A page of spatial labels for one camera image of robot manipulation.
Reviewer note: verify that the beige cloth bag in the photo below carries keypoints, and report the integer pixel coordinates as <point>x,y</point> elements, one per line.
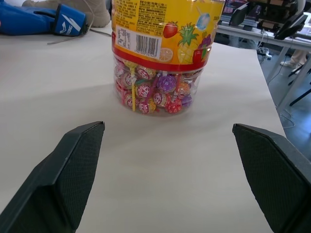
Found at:
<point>97,12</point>

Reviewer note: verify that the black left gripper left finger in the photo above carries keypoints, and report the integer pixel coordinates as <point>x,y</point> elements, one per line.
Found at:
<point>60,174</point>

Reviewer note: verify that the white power strip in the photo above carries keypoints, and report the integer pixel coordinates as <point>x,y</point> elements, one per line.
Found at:
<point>266,54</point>

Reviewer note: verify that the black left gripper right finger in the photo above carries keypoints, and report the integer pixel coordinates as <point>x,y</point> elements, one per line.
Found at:
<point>272,179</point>

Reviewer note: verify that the black chair leg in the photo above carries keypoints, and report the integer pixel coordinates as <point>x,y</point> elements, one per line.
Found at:
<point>301,95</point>

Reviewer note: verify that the white background desk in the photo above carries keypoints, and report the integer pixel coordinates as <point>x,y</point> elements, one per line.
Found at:
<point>279,40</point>

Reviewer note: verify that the orange candy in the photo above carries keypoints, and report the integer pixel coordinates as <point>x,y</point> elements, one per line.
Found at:
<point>182,89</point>

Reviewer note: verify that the blue glove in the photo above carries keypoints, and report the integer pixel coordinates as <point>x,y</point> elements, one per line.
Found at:
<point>29,20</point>

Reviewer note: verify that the black slanted device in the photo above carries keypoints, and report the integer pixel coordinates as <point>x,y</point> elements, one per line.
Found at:
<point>290,25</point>

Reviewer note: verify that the person's legs in beige trousers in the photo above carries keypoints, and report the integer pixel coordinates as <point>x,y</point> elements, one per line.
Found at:
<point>297,57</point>

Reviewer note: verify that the black slanted stand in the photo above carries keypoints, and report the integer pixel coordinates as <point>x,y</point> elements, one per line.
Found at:
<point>239,14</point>

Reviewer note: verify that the computer monitor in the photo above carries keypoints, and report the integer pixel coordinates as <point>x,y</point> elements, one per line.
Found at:
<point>230,7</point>

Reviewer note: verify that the clear lollipop jar yellow label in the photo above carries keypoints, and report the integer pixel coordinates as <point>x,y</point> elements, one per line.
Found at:
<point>155,29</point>

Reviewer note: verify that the maroon and white candy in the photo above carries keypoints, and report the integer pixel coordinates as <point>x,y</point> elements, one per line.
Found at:
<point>143,90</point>
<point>160,99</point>

